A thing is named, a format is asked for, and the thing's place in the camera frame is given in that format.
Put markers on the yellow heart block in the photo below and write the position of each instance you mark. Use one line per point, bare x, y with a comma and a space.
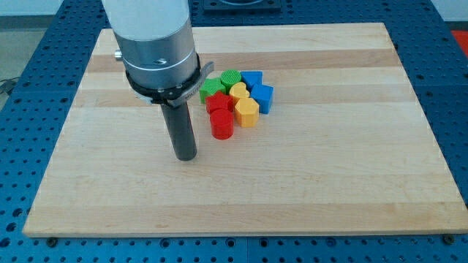
239, 91

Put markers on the red star block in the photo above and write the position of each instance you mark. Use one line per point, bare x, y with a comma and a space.
218, 101

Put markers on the green star block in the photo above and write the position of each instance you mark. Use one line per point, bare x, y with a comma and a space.
210, 87

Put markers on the yellow hexagon block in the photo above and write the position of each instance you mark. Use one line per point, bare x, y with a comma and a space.
246, 112

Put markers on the green circle block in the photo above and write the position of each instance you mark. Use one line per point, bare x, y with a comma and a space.
229, 78

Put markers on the blue cube block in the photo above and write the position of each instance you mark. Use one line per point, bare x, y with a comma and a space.
263, 95

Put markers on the red object at edge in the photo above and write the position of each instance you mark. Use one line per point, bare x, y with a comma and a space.
461, 37

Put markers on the light wooden board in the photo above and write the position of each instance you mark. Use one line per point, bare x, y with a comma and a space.
345, 150

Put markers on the blue pentagon block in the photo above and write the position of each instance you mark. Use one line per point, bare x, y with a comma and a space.
252, 78

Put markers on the red cylinder block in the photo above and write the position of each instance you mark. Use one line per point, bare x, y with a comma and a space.
221, 124

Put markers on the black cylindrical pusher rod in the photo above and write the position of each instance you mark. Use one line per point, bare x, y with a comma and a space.
179, 126

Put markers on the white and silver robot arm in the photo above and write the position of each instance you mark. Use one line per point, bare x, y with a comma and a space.
155, 39

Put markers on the black square base plate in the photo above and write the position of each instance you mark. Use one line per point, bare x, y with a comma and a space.
240, 5

